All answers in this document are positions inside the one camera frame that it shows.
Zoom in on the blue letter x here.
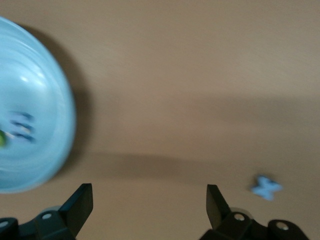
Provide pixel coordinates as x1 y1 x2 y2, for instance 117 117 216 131
249 174 285 202

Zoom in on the blue plate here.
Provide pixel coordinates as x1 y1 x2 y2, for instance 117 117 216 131
0 16 77 195

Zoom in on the green letter b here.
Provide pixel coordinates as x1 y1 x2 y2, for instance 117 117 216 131
0 129 8 149

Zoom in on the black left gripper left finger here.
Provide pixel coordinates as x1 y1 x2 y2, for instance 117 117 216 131
0 183 94 240

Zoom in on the blue letter m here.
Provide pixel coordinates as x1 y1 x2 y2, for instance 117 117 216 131
7 112 37 143

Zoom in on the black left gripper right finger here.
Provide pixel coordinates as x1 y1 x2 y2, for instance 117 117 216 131
198 184 311 240

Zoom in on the brown table cover mat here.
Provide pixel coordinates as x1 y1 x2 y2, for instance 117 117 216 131
0 0 320 240

